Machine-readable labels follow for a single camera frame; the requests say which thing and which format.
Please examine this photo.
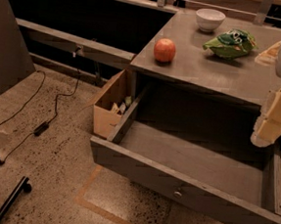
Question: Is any green rice chip bag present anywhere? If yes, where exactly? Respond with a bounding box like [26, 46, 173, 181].
[203, 28, 257, 60]

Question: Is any black power cable with adapter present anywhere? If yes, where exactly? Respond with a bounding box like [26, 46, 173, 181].
[0, 39, 85, 181]

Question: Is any grey cabinet counter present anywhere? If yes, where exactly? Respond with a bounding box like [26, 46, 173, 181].
[131, 10, 281, 111]

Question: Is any red apple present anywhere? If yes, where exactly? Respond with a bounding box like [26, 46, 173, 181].
[154, 38, 176, 63]

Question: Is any cardboard box with items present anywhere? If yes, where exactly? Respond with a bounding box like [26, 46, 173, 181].
[93, 69, 132, 139]

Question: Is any black chair base leg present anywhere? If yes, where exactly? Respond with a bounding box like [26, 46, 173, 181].
[0, 176, 31, 221]

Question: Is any grey wall rail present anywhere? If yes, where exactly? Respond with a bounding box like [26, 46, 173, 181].
[16, 18, 135, 70]

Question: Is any open grey top drawer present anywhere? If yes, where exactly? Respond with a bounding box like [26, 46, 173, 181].
[91, 83, 281, 224]

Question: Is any white ceramic bowl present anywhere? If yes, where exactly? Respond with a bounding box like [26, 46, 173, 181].
[196, 8, 225, 32]

